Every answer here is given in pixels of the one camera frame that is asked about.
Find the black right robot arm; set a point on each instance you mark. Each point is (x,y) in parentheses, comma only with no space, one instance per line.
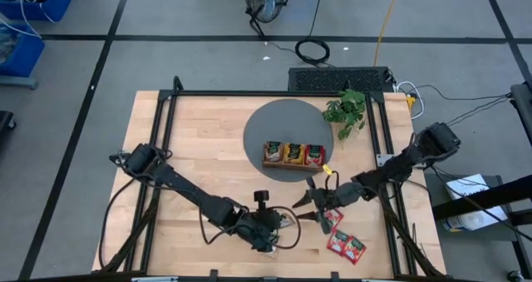
(399,165)

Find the black object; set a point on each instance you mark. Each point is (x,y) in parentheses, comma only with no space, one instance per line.
(5,122)

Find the white paper sheet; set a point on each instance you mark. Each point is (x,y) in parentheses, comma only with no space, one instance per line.
(467,186)

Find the wooden three-compartment box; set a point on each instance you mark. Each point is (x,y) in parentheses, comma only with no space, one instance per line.
(291,168)

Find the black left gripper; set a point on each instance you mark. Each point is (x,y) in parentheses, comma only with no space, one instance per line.
(259,228)

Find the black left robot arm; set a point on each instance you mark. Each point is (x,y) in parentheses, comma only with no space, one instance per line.
(187,190)

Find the black metal stand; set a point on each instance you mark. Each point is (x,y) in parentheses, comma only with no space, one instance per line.
(478,199)

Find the black vented computer case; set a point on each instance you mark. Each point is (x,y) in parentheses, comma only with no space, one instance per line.
(336,80)

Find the orange tea bag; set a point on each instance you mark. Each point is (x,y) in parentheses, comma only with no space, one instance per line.
(294,153)

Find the small green plant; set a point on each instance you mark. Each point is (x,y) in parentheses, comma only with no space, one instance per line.
(345,109)

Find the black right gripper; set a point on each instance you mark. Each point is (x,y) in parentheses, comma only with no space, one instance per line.
(336,194)

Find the round grey placemat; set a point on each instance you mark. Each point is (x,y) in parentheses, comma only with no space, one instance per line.
(287,120)

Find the red strawberry tea bag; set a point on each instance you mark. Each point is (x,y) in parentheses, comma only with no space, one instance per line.
(314,154)
(354,249)
(337,241)
(334,217)

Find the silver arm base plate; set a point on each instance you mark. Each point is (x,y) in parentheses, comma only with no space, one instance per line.
(383,159)

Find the black floor fan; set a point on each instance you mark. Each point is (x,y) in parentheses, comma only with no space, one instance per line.
(266,1)

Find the black caster wheel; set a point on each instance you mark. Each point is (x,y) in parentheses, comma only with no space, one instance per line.
(515,275)

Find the black table clamp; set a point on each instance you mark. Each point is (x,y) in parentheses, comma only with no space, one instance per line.
(345,85)
(213,274)
(178,83)
(334,275)

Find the blue plastic bin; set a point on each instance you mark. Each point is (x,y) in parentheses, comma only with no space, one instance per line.
(25,53)
(54,3)

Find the yellow plug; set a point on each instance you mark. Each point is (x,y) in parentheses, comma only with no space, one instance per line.
(410,102)

